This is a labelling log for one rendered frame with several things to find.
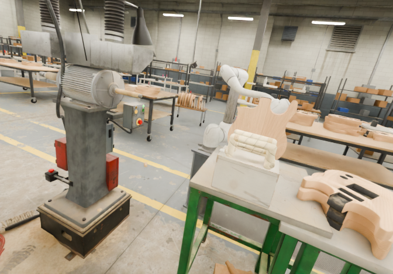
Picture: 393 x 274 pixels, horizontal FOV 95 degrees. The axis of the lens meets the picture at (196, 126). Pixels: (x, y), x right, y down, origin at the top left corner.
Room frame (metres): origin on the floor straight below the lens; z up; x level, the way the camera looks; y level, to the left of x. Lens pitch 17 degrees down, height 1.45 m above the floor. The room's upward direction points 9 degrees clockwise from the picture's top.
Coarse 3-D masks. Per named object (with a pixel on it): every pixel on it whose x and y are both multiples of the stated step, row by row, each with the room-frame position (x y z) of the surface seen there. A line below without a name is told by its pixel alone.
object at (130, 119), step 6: (132, 102) 1.50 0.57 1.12; (138, 102) 1.53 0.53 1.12; (126, 108) 1.40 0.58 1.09; (132, 108) 1.38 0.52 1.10; (138, 108) 1.44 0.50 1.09; (144, 108) 1.52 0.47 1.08; (126, 114) 1.40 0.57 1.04; (132, 114) 1.38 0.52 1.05; (138, 114) 1.44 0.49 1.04; (108, 120) 1.42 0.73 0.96; (126, 120) 1.40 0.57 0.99; (132, 120) 1.38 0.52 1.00; (138, 120) 1.45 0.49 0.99; (120, 126) 1.43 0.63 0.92; (126, 126) 1.40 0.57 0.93; (132, 126) 1.39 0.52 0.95; (138, 126) 1.45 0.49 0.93
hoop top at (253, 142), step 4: (232, 136) 0.75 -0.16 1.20; (236, 136) 0.75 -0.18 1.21; (240, 136) 0.75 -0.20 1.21; (244, 136) 0.75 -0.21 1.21; (236, 140) 0.74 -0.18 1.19; (240, 140) 0.74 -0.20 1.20; (244, 140) 0.73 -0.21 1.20; (248, 140) 0.73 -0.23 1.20; (252, 140) 0.73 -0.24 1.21; (256, 140) 0.73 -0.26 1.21; (248, 144) 0.73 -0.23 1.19; (252, 144) 0.72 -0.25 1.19; (256, 144) 0.71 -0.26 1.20; (260, 144) 0.71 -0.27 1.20; (264, 144) 0.71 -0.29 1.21; (268, 144) 0.70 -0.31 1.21; (272, 144) 0.70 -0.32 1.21; (264, 148) 0.70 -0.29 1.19; (268, 148) 0.70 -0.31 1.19; (272, 148) 0.69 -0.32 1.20; (276, 148) 0.69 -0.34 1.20
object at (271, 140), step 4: (236, 132) 0.83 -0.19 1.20; (240, 132) 0.82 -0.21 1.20; (244, 132) 0.82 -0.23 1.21; (248, 132) 0.82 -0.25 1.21; (248, 136) 0.81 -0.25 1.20; (252, 136) 0.80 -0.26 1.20; (256, 136) 0.80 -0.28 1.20; (260, 136) 0.79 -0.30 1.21; (264, 136) 0.79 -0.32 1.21; (260, 140) 0.79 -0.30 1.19; (264, 140) 0.78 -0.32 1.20; (268, 140) 0.78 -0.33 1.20; (272, 140) 0.77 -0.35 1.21
